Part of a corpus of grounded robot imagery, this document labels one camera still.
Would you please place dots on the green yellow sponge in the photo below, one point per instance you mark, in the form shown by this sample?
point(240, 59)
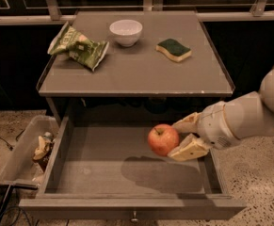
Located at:
point(173, 50)

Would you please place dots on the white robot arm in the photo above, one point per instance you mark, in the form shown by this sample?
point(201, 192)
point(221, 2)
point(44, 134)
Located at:
point(252, 114)

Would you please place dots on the open grey top drawer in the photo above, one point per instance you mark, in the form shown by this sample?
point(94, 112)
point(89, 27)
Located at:
point(101, 170)

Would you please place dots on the green chip bag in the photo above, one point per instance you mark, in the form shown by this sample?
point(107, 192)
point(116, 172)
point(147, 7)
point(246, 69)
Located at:
point(78, 47)

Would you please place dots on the snack package in bin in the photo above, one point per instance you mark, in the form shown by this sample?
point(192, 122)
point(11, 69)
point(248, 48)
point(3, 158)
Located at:
point(42, 153)

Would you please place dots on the red apple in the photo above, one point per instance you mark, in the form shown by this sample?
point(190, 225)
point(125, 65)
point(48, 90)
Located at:
point(162, 139)

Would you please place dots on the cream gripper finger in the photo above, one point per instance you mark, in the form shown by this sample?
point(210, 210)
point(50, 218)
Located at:
point(187, 124)
point(191, 147)

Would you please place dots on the white bowl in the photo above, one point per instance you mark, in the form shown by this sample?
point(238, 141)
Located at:
point(126, 32)

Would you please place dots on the metal drawer knob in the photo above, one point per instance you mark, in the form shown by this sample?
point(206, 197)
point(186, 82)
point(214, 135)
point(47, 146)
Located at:
point(134, 218)

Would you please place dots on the grey cabinet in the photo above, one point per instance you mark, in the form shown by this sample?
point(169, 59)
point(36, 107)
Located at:
point(139, 70)

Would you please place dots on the metal window railing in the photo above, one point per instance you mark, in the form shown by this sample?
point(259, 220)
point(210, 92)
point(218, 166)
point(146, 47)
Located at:
point(136, 3)

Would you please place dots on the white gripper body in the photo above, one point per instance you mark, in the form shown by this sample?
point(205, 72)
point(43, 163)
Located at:
point(212, 126)

